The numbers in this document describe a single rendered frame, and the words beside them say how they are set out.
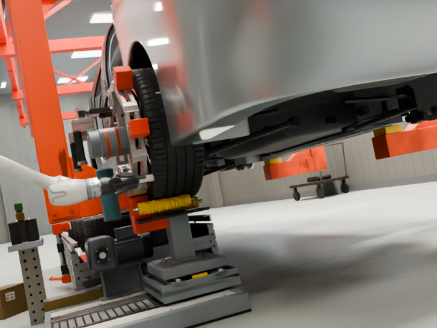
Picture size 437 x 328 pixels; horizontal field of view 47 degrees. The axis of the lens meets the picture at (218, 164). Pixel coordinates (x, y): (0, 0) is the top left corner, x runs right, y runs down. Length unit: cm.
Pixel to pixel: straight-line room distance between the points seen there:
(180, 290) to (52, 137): 115
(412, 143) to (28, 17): 258
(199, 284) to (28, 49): 159
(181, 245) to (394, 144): 180
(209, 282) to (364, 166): 754
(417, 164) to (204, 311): 695
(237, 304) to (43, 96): 155
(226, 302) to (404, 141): 200
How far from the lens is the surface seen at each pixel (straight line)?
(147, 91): 226
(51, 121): 293
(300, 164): 546
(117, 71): 233
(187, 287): 229
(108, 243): 268
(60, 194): 219
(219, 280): 233
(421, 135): 382
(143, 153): 223
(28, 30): 306
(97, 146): 242
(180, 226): 247
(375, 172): 947
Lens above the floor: 53
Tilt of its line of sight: 3 degrees up
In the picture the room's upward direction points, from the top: 11 degrees counter-clockwise
